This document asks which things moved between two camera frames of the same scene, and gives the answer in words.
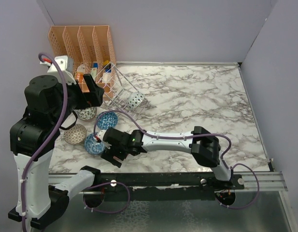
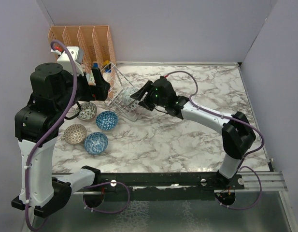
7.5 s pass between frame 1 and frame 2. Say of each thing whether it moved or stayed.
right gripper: moved
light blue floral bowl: stayed
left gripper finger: moved
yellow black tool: stayed
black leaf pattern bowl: stayed
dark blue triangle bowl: stayed
